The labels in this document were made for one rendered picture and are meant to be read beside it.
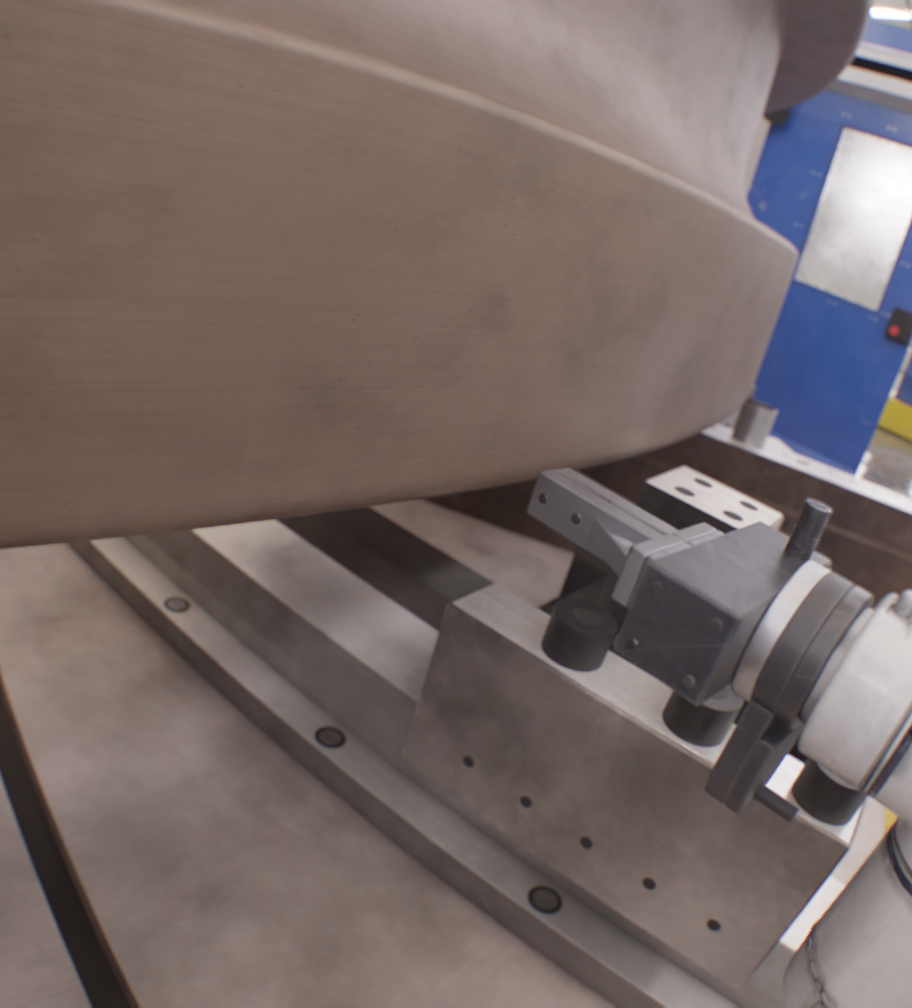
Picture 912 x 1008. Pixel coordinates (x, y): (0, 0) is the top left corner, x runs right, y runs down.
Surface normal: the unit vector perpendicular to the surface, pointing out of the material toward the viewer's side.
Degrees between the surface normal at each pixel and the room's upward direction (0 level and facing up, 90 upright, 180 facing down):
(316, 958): 0
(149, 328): 90
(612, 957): 0
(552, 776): 90
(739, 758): 90
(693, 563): 0
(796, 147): 90
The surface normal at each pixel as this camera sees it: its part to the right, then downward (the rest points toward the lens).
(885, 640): -0.19, -0.62
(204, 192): 0.63, 0.47
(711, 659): -0.67, 0.13
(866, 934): -0.93, -0.11
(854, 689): -0.58, -0.08
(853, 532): -0.24, 0.33
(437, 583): 0.26, -0.88
